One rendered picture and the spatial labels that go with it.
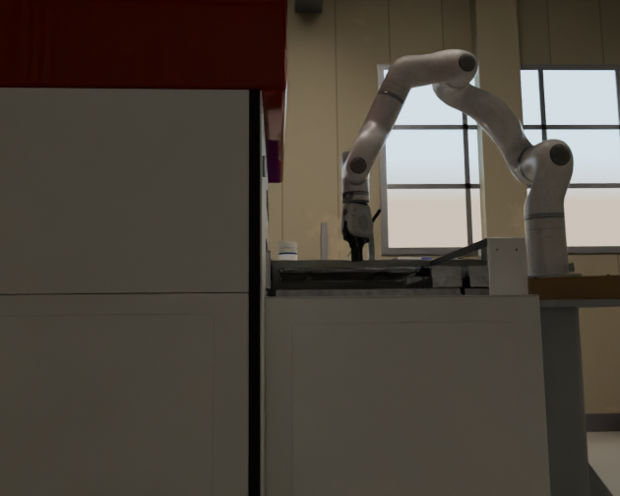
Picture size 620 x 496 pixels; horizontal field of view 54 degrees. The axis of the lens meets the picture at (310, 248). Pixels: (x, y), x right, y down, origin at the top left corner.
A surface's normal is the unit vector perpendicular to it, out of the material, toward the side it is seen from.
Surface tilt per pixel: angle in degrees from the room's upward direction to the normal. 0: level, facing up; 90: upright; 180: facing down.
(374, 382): 90
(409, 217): 90
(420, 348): 90
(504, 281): 90
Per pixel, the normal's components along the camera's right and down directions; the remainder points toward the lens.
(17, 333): 0.05, -0.12
